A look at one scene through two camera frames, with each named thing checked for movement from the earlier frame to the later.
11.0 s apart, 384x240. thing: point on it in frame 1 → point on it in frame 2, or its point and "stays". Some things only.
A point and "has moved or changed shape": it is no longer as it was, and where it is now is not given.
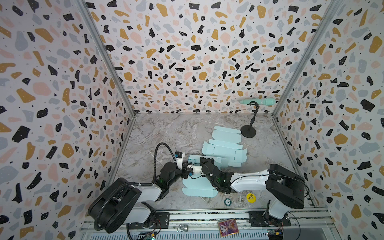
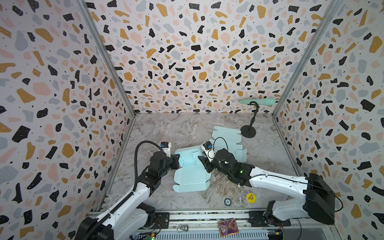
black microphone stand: (247, 131) stays
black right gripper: (202, 163) → (207, 161)
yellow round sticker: (251, 198) stays
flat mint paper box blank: (224, 145) stays
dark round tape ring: (227, 202) stays
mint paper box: (202, 187) has moved or changed shape
